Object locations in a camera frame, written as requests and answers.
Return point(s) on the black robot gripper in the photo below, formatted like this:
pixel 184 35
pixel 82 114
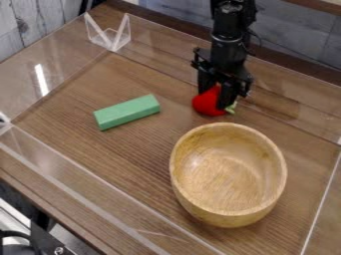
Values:
pixel 236 80

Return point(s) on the red plush fruit green leaf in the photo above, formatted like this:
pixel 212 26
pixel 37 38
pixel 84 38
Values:
pixel 204 103

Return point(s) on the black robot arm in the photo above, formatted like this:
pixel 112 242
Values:
pixel 221 63

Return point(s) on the green rectangular block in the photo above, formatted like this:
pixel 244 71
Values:
pixel 126 112

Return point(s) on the wooden bowl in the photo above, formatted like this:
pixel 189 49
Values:
pixel 228 174

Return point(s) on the clear acrylic tray enclosure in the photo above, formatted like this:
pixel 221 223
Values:
pixel 102 180

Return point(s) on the black metal bracket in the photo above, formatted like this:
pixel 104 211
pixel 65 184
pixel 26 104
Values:
pixel 47 244

